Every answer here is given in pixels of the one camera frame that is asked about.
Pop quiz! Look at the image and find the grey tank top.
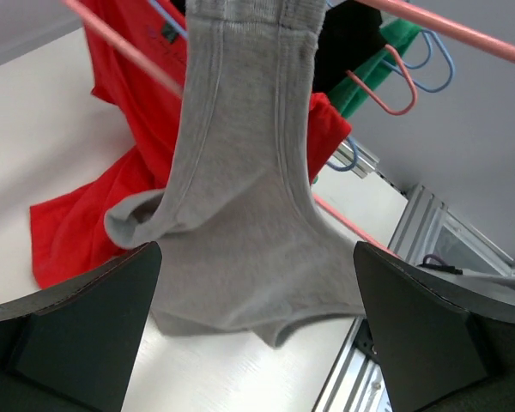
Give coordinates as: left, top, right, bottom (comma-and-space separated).
104, 1, 364, 347

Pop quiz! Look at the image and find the empty blue hanger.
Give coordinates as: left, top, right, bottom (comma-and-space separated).
404, 28, 456, 94

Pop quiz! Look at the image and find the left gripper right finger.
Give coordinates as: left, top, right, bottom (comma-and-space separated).
354, 242, 515, 411

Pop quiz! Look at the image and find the pink wire hanger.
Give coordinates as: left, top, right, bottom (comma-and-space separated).
62, 0, 515, 258

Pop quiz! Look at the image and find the red tank top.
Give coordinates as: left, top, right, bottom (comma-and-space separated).
28, 0, 353, 290

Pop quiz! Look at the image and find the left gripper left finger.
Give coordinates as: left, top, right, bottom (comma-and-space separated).
0, 242, 161, 411

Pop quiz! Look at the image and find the front aluminium rail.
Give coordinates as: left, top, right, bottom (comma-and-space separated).
311, 136, 515, 412

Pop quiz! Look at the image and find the green tank top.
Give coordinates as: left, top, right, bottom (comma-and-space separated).
327, 19, 421, 119

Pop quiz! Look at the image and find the pink hanger holding black top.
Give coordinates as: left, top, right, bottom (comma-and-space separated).
345, 45, 419, 116

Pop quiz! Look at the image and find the blue hanger holding red top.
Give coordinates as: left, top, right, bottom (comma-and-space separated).
148, 1, 359, 172

